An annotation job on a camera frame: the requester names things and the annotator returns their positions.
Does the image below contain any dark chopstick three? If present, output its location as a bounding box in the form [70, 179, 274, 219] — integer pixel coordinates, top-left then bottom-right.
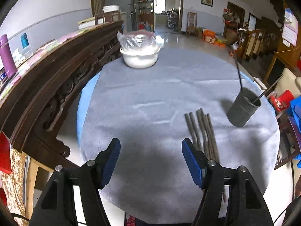
[184, 113, 198, 147]

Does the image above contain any dark chopstick six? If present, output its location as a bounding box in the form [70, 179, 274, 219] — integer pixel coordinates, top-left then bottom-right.
[203, 113, 228, 203]

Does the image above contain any grey felt table cloth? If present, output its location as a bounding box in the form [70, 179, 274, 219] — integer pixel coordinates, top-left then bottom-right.
[78, 48, 280, 223]

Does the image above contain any grey metal utensil holder cup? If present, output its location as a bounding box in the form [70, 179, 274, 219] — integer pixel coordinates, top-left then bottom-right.
[227, 87, 261, 128]

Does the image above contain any red book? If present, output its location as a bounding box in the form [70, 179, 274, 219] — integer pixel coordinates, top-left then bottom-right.
[0, 132, 12, 174]

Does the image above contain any small white stool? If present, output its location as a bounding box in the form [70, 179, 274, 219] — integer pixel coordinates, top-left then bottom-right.
[253, 77, 267, 91]

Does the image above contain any red plastic child chair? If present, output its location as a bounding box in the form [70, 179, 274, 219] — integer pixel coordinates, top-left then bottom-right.
[268, 90, 294, 113]

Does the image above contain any blue jacket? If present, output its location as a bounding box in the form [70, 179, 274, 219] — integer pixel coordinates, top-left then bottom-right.
[287, 96, 300, 168]

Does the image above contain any white plastic bowl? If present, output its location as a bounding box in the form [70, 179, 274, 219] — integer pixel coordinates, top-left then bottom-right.
[120, 46, 161, 69]

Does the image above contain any beige sofa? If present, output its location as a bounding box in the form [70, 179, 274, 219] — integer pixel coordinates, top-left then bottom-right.
[274, 68, 301, 98]

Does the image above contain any orange cardboard box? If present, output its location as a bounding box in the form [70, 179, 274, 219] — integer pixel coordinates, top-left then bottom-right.
[203, 30, 215, 44]

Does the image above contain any clear plastic bag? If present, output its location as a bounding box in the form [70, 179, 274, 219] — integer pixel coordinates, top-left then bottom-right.
[117, 30, 157, 50]

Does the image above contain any wooden stair railing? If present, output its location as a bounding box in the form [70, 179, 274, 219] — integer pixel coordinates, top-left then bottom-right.
[235, 22, 281, 63]

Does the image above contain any purple thermos bottle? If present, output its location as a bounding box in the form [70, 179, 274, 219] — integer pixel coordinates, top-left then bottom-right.
[1, 34, 17, 78]

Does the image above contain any wooden chair by doorway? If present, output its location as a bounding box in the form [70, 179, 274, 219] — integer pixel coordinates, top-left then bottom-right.
[186, 12, 198, 36]

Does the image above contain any white chest freezer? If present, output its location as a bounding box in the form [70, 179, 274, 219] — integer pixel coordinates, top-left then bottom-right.
[98, 11, 128, 33]

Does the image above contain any teal thermos bottle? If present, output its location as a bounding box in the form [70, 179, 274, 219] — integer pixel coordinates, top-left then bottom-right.
[20, 33, 29, 48]

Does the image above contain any white rice cooker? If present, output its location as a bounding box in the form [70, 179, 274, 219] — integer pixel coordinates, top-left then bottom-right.
[102, 5, 120, 13]

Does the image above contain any wall calendar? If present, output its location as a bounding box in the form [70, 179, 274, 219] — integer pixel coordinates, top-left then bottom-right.
[282, 8, 298, 46]

